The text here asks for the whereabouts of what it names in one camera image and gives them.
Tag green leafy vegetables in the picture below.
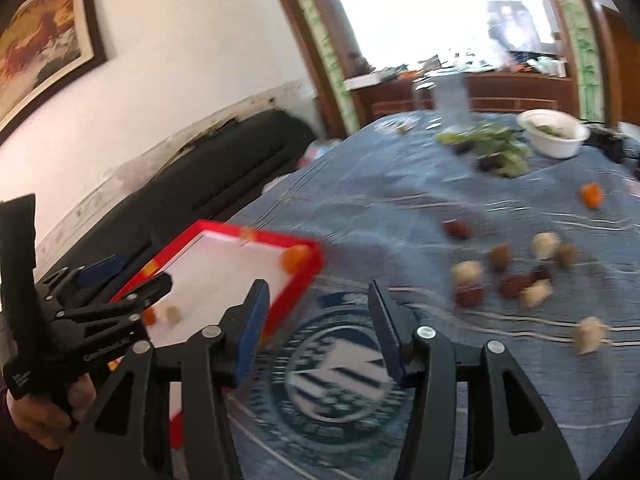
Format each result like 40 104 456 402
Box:
435 125 532 178

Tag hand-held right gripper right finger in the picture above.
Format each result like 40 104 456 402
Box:
368 281 581 480

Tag person's left forearm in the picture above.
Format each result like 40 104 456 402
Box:
0 390 71 480

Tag black device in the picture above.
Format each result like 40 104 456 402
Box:
582 122 640 181

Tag clear plastic pitcher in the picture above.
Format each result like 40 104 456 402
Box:
412 71 473 131

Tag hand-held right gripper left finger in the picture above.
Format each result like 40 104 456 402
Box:
54 279 271 480

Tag framed painting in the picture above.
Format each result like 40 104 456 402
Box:
0 0 108 133

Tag crumpled plastic bag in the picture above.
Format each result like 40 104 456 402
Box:
297 139 346 168

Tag white bowl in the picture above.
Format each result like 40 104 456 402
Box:
516 109 591 159

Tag black sofa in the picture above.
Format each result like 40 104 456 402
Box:
37 109 318 306

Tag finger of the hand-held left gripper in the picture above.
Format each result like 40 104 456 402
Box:
54 273 174 339
36 254 132 302

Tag blue printed tablecloth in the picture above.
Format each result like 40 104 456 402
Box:
165 110 640 480

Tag red rimmed white tray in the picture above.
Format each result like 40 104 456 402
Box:
107 219 323 450

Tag person's left hand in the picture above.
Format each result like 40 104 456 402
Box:
7 375 97 448

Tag wooden sideboard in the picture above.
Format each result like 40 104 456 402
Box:
345 71 576 126

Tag bright window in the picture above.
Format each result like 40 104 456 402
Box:
322 0 566 73

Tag wooden door frame post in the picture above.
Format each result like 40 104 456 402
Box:
262 0 362 137
535 0 621 126

